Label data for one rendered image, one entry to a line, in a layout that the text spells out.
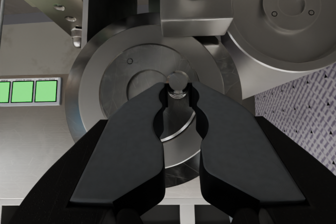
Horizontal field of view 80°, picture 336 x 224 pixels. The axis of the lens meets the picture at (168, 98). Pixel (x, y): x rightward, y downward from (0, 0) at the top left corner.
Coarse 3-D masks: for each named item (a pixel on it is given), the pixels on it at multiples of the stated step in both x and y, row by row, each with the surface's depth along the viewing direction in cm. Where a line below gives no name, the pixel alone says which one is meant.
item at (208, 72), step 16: (128, 32) 16; (144, 32) 16; (160, 32) 16; (112, 48) 16; (176, 48) 16; (192, 48) 16; (96, 64) 16; (192, 64) 16; (208, 64) 16; (80, 80) 16; (96, 80) 16; (208, 80) 16; (80, 96) 16; (96, 96) 16; (80, 112) 16; (96, 112) 16; (192, 128) 15; (176, 144) 15; (192, 144) 15; (176, 160) 15
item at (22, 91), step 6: (18, 84) 51; (24, 84) 50; (30, 84) 50; (12, 90) 50; (18, 90) 50; (24, 90) 50; (30, 90) 50; (12, 96) 50; (18, 96) 50; (24, 96) 50; (30, 96) 50
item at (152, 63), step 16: (128, 48) 15; (144, 48) 15; (160, 48) 15; (112, 64) 15; (128, 64) 15; (144, 64) 15; (160, 64) 15; (176, 64) 15; (112, 80) 15; (128, 80) 15; (144, 80) 15; (160, 80) 15; (192, 80) 15; (112, 96) 15; (128, 96) 15; (112, 112) 15; (176, 112) 14; (192, 112) 14; (176, 128) 14
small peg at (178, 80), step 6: (174, 72) 12; (180, 72) 12; (168, 78) 12; (174, 78) 12; (180, 78) 12; (186, 78) 12; (168, 84) 12; (174, 84) 12; (180, 84) 12; (186, 84) 12; (168, 90) 13; (174, 90) 12; (180, 90) 12; (186, 90) 12; (174, 96) 13; (180, 96) 13
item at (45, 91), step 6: (36, 84) 50; (42, 84) 50; (48, 84) 50; (54, 84) 50; (36, 90) 50; (42, 90) 50; (48, 90) 50; (54, 90) 50; (36, 96) 50; (42, 96) 50; (48, 96) 50; (54, 96) 50
